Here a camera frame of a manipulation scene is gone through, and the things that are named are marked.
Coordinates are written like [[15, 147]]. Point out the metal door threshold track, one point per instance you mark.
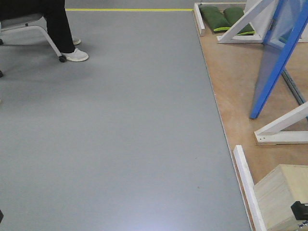
[[293, 87]]

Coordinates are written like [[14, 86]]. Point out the blue door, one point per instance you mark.
[[273, 63]]

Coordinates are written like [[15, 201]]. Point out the wooden plywood platform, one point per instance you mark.
[[233, 71]]

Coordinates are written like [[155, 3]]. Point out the front white sneaker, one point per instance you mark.
[[76, 56]]

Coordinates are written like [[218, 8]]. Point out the white sneaker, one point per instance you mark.
[[76, 41], [76, 56]]

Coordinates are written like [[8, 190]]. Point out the rear white sneaker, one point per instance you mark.
[[76, 41]]

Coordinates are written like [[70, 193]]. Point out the left green sandbag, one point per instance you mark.
[[215, 19]]

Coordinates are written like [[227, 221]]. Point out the green sandbag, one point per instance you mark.
[[232, 15], [215, 19]]

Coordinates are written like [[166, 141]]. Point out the right green sandbag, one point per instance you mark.
[[232, 15]]

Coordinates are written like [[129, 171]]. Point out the person black trouser legs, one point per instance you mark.
[[54, 14]]

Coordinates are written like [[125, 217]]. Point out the light wooden box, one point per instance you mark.
[[277, 191]]

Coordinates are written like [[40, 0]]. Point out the black device on box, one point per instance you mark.
[[300, 210]]

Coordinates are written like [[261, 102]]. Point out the black robot part at edge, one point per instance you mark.
[[1, 216]]

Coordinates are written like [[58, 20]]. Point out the white wooden edge rail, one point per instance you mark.
[[198, 20], [247, 190]]

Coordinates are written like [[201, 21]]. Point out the near white frame brace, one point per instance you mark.
[[273, 133]]

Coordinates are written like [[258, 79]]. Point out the near white wooden edge rail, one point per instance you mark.
[[247, 190]]

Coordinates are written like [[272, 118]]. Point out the white wooden door frame brace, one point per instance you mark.
[[265, 21]]

